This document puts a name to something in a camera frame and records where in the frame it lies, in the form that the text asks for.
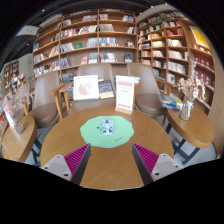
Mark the dark-covered book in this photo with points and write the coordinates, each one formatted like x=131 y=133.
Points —
x=106 y=87

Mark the white hanging ceiling panel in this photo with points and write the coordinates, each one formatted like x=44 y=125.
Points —
x=27 y=30

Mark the transparent computer mouse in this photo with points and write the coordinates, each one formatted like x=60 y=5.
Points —
x=107 y=127

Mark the angled wooden bookshelf unit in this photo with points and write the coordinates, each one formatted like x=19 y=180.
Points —
x=166 y=43

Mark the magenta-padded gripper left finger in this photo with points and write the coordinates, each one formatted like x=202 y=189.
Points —
x=76 y=159

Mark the white sign on wooden stand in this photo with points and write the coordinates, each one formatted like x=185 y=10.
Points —
x=125 y=93

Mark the green blob-shaped mouse pad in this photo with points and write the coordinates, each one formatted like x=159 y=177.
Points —
x=91 y=133

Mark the distant wooden bookshelf unit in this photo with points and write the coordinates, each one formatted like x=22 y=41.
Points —
x=10 y=73

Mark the stack of colourful books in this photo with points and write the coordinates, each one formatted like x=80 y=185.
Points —
x=170 y=101

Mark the round wooden side table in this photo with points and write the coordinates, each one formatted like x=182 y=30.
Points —
x=193 y=130
x=18 y=143

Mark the glass vase with dried flowers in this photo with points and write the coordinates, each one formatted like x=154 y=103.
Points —
x=186 y=111

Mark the wide wooden bookshelf unit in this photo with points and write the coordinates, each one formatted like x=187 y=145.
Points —
x=83 y=40

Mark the white framed floral picture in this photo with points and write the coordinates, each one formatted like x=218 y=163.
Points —
x=86 y=87

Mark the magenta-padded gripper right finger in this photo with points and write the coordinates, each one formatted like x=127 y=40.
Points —
x=146 y=159

